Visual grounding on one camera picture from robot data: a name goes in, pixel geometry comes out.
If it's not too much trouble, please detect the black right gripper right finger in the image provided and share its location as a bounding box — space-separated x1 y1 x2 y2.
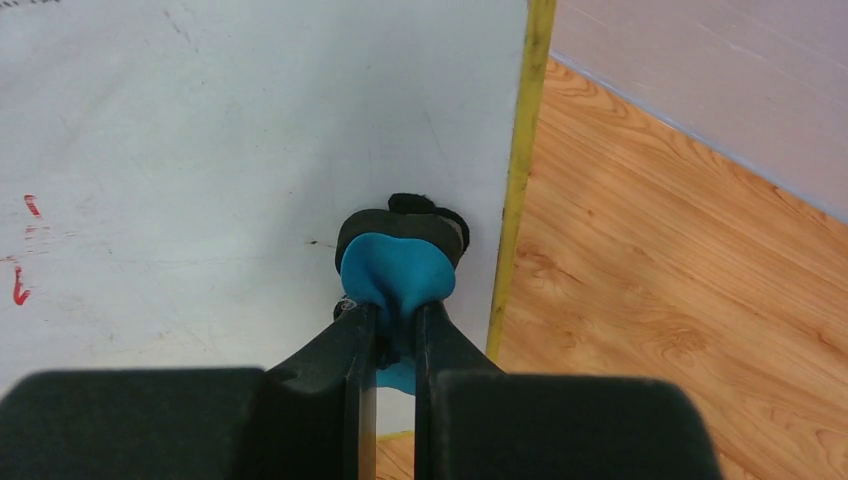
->
415 302 530 479

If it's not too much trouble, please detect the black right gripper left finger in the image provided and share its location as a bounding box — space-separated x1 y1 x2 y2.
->
238 304 378 479

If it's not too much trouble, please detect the blue black whiteboard eraser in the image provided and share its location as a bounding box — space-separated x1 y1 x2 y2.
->
333 193 470 395

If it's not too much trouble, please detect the yellow framed whiteboard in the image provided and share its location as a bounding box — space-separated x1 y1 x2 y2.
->
1 1 554 414

